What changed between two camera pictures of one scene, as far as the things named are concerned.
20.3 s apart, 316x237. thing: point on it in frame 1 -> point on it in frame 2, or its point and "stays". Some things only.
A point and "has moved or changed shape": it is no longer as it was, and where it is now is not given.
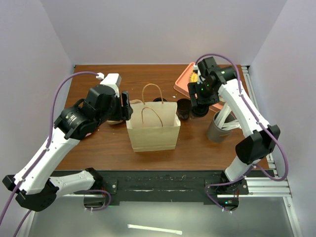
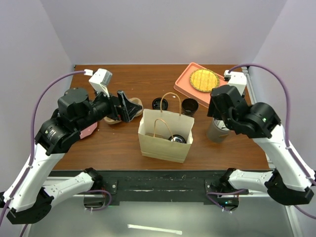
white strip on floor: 168,231 stays
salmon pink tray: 181,86 stays
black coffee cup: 183,108 has moved or changed shape
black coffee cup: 200,110 -> 177,138
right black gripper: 194,88 -> 213,110
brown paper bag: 153,124 has moved or changed shape
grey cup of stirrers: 223,122 stays
